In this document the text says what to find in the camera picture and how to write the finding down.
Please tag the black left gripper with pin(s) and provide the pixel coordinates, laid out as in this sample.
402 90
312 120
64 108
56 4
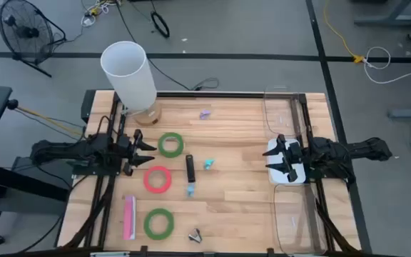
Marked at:
126 151

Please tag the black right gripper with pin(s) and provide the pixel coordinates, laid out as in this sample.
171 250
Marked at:
293 157

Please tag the green tape roll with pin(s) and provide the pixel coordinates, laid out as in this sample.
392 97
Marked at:
161 145
147 224

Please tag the red tape roll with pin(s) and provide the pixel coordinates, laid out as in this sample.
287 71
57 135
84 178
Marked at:
147 179

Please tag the light blue staple remover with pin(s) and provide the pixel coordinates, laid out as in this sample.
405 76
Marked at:
190 190

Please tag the teal staple remover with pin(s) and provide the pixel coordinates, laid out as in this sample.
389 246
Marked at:
209 164

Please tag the purple staple remover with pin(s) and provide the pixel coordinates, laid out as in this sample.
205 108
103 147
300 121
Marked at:
205 114

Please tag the black staple remover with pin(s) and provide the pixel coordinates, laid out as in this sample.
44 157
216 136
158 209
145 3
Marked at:
195 236

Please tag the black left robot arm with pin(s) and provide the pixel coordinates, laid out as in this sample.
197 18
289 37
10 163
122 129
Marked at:
66 150

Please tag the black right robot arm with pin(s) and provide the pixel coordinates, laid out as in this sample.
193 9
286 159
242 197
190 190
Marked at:
334 150

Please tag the clear plastic container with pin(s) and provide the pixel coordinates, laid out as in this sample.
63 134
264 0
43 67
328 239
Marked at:
280 118
294 221

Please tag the white shade wooden base lamp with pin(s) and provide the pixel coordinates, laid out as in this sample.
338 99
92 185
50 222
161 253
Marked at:
128 75

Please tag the black floor fan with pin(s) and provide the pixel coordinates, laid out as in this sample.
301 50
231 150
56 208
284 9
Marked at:
25 32

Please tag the grey desk leg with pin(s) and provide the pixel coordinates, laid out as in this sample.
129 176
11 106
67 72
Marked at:
387 21

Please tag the black table frame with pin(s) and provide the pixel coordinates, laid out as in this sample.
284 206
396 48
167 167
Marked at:
227 94

